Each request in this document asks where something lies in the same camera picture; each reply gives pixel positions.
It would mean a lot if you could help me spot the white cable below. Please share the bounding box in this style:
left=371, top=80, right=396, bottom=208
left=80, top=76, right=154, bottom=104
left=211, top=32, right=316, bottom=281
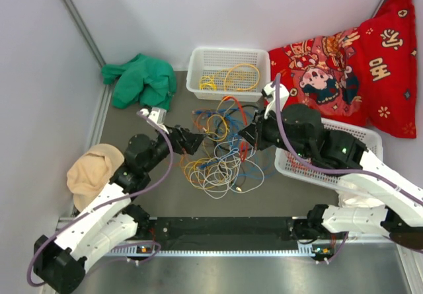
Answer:
left=196, top=138, right=265, bottom=200

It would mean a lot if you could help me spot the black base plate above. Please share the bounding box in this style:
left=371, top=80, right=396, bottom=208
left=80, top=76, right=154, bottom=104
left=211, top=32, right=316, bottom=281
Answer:
left=149, top=217, right=318, bottom=250

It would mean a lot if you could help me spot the white basket at back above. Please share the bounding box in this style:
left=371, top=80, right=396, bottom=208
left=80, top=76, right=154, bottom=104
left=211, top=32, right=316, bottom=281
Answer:
left=186, top=47, right=270, bottom=102

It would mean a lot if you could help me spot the black cable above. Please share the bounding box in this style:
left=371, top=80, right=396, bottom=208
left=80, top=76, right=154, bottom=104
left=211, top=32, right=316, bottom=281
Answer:
left=204, top=105, right=258, bottom=189

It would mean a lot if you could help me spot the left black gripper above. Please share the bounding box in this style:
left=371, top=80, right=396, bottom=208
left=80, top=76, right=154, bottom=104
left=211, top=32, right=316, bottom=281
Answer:
left=143, top=123, right=206, bottom=173

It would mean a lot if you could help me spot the blue cable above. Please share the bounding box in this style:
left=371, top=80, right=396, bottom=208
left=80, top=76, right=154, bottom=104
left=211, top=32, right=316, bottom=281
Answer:
left=192, top=107, right=275, bottom=189

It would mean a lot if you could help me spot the white basket at right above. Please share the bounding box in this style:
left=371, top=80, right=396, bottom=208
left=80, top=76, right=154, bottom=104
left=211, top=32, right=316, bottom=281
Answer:
left=274, top=118, right=383, bottom=191

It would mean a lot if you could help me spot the red cable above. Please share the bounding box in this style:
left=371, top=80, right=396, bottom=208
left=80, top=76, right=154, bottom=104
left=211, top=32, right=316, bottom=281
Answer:
left=286, top=151, right=331, bottom=182

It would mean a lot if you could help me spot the red patterned cloth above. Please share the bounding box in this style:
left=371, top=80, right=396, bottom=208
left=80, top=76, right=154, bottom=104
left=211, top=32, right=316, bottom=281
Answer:
left=269, top=0, right=418, bottom=139

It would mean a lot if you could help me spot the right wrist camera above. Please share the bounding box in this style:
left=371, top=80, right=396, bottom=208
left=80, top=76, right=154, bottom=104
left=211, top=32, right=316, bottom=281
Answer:
left=262, top=82, right=289, bottom=120

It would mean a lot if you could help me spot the white cloth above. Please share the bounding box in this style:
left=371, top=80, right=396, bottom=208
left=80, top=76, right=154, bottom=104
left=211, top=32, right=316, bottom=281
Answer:
left=336, top=186, right=385, bottom=208

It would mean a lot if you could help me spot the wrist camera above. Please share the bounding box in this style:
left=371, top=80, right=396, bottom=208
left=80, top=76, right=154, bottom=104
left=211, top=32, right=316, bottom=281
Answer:
left=137, top=107, right=169, bottom=134
left=262, top=82, right=289, bottom=120

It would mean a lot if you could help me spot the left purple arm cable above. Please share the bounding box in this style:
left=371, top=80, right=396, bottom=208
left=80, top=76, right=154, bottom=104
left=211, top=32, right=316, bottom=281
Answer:
left=26, top=110, right=174, bottom=288

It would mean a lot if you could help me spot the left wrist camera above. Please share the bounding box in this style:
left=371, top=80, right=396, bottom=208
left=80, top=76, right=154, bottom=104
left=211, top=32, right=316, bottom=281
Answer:
left=137, top=107, right=169, bottom=134

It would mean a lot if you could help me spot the white basket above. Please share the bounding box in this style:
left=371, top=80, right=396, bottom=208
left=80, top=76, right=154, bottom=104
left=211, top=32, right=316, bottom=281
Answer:
left=186, top=47, right=270, bottom=102
left=274, top=118, right=383, bottom=191

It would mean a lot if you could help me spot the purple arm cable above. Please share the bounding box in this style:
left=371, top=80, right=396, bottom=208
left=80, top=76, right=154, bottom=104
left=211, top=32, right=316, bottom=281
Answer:
left=26, top=110, right=174, bottom=288
left=272, top=73, right=423, bottom=265

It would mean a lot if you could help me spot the thick yellow ethernet cable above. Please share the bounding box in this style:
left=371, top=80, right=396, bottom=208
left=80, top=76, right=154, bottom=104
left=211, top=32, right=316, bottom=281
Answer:
left=223, top=63, right=262, bottom=92

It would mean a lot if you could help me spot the thin yellow cable stretched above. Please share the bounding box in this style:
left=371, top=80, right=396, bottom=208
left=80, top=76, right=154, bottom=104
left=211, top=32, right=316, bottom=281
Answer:
left=206, top=114, right=229, bottom=142

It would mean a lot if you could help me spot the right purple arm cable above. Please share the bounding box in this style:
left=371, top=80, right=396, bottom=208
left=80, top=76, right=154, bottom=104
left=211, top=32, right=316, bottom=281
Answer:
left=272, top=73, right=423, bottom=265

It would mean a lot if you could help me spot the beige cloth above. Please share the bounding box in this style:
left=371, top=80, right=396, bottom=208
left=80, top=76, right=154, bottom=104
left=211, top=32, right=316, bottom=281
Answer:
left=67, top=143, right=124, bottom=212

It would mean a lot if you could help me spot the green cloth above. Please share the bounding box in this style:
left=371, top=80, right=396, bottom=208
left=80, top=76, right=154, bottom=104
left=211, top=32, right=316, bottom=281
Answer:
left=100, top=54, right=177, bottom=110

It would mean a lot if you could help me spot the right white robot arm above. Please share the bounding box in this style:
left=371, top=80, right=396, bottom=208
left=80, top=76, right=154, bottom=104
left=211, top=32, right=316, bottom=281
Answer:
left=239, top=104, right=422, bottom=252

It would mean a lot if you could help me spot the grey slotted cable duct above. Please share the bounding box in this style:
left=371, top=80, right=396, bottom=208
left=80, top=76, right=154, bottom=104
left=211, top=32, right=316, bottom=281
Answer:
left=106, top=243, right=334, bottom=258

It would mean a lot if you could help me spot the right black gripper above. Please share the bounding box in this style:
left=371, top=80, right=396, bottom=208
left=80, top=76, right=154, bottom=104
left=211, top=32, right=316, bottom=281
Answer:
left=239, top=105, right=311, bottom=161

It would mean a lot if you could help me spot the thin orange cable on table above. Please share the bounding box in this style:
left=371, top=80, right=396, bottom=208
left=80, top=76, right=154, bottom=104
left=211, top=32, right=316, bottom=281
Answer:
left=180, top=112, right=232, bottom=191

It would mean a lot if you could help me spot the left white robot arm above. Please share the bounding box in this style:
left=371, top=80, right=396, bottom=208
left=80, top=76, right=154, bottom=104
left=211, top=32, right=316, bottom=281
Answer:
left=26, top=126, right=205, bottom=293

